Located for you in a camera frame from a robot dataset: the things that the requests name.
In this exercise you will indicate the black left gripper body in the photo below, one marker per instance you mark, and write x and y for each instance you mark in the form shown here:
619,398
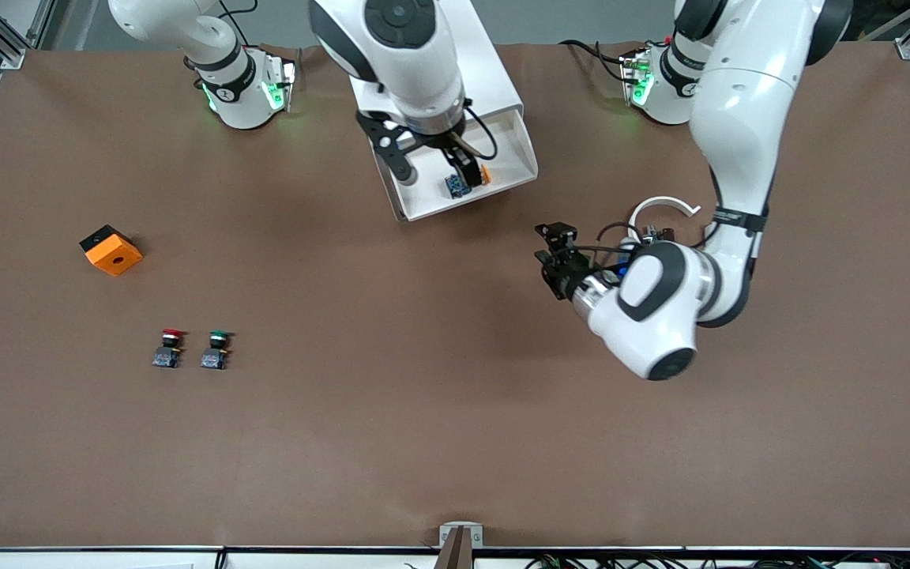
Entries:
567,273

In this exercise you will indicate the yellow push button switch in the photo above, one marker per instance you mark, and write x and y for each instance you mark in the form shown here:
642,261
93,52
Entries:
456,187

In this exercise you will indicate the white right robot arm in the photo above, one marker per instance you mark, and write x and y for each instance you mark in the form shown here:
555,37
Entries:
415,71

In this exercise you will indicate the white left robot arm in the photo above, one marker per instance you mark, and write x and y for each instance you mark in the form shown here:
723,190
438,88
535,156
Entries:
747,118

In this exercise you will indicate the dark brown small connector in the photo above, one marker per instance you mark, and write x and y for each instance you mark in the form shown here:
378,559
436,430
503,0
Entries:
664,234

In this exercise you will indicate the orange box with hole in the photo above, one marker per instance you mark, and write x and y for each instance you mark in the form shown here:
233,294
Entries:
111,254

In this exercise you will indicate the grey metal table bracket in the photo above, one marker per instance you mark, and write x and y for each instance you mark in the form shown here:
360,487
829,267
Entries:
460,537

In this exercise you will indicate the green push button switch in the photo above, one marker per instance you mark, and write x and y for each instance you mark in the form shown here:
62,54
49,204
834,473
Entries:
216,356

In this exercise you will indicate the red push button switch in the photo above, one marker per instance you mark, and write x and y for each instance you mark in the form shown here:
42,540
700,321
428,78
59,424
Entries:
167,354

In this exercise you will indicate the white table edge rail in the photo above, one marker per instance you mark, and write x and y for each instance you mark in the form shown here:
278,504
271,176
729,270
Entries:
305,559

